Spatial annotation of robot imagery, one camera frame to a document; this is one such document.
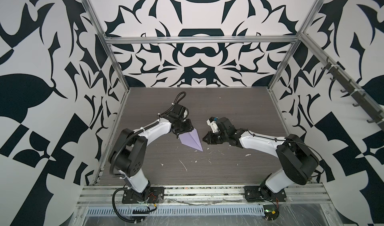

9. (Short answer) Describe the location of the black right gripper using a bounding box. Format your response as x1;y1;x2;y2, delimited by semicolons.
201;131;230;144

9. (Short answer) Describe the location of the lilac square paper sheet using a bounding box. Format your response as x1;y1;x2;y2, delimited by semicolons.
179;129;203;152

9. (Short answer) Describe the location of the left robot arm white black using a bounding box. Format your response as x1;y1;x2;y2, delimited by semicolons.
109;103;194;193

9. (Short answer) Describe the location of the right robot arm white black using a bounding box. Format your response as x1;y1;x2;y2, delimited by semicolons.
203;117;320;198

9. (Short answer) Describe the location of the small green circuit board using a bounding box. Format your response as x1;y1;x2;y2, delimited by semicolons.
263;205;280;222

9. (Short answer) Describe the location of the aluminium horizontal back bar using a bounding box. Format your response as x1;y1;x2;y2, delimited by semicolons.
106;35;295;44

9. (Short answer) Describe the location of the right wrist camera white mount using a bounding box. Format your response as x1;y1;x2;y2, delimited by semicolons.
207;117;219;134

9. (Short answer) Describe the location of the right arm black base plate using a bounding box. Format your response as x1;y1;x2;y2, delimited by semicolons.
244;186;286;203

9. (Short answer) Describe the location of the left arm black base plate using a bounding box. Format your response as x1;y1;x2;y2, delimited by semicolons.
122;186;165;204

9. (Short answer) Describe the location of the white slotted cable duct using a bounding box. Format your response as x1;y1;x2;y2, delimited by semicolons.
83;204;265;218

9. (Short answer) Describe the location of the black cable left base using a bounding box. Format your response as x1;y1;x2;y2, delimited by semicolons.
111;186;157;224

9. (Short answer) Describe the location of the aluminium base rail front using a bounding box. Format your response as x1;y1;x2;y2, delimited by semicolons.
76;184;332;207

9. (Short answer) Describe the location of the aluminium frame corner post right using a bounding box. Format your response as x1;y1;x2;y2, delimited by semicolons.
268;0;325;91

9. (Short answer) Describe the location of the aluminium frame corner post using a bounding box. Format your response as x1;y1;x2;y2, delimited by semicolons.
81;0;130;92
268;0;325;91

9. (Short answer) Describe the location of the hook rail on right wall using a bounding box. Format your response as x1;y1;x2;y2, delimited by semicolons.
320;57;384;131

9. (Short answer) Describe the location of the aluminium frame corner post left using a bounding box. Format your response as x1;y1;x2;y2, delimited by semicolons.
81;0;130;92

